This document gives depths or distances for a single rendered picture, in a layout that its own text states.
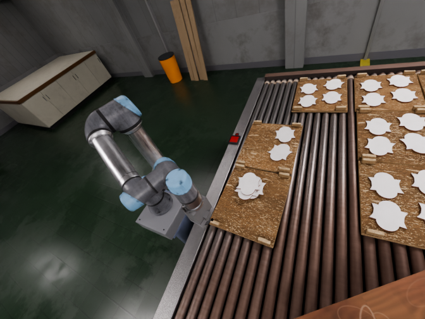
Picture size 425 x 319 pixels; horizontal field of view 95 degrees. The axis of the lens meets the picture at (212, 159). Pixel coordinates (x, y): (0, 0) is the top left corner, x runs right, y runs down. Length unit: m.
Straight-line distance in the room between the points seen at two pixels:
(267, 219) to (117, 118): 0.85
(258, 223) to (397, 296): 0.52
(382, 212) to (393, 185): 0.16
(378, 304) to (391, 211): 0.42
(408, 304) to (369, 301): 0.10
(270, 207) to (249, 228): 0.16
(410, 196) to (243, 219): 0.75
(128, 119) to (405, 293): 1.16
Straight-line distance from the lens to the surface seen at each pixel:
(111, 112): 0.93
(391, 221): 1.15
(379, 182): 1.24
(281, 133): 1.41
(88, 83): 6.58
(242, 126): 1.56
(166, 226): 1.19
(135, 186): 0.71
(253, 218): 1.08
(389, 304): 0.94
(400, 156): 1.40
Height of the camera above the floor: 1.92
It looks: 46 degrees down
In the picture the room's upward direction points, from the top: 24 degrees counter-clockwise
